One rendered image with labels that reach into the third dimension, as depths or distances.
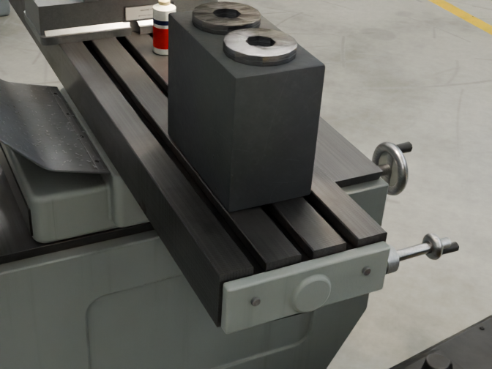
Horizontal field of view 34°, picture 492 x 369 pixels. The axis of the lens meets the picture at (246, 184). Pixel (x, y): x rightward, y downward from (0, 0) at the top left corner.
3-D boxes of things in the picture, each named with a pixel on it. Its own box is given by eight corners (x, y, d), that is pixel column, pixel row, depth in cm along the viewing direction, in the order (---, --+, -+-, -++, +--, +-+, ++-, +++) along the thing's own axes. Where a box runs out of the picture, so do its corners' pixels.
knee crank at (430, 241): (446, 242, 175) (452, 220, 172) (464, 258, 170) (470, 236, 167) (362, 266, 166) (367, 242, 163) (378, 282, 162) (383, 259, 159)
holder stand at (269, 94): (241, 121, 121) (249, -7, 111) (312, 195, 105) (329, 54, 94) (167, 134, 117) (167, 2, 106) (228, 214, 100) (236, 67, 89)
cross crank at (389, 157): (386, 174, 180) (394, 128, 174) (417, 201, 171) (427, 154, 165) (326, 188, 174) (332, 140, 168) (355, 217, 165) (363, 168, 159)
